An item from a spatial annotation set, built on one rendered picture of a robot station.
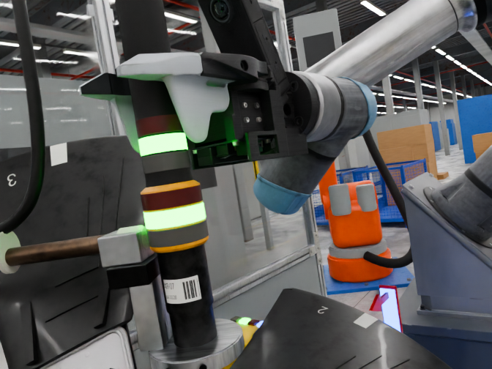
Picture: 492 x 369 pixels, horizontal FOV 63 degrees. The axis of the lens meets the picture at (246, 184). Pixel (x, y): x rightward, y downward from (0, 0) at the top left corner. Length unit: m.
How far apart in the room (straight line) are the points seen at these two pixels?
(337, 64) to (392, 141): 7.80
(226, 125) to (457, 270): 0.73
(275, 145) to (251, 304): 1.15
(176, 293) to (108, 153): 0.21
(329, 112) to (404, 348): 0.27
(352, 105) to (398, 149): 7.88
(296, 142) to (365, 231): 3.82
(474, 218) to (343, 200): 3.16
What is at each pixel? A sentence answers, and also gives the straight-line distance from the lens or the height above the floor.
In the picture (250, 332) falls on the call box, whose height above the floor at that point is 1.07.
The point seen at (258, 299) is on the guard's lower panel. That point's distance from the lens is 1.48.
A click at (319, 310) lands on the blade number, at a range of 0.52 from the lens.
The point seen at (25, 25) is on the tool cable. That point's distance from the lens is 0.35.
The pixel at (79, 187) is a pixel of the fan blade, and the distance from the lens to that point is 0.42.
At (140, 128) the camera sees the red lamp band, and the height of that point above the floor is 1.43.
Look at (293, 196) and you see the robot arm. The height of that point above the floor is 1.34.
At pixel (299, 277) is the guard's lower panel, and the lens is 1.68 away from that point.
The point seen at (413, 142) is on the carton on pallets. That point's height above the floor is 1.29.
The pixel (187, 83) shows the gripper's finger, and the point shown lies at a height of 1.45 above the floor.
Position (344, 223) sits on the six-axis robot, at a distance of 4.16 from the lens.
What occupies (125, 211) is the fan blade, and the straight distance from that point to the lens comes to 0.38.
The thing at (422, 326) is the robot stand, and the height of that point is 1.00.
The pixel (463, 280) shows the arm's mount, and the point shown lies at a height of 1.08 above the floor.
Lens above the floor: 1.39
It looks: 3 degrees down
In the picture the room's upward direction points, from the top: 9 degrees counter-clockwise
